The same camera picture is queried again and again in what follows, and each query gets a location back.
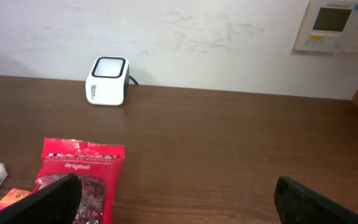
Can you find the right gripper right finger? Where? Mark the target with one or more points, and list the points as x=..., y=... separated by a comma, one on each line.
x=298, y=204

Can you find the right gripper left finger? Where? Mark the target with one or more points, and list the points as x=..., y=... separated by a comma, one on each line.
x=56, y=203

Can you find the orange tissue pack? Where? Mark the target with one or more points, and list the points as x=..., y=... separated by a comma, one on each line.
x=13, y=196

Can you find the red snack bag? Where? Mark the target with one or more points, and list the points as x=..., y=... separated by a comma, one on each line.
x=96, y=165

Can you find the wall thermostat control panel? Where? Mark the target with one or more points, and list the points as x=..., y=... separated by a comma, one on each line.
x=327, y=26

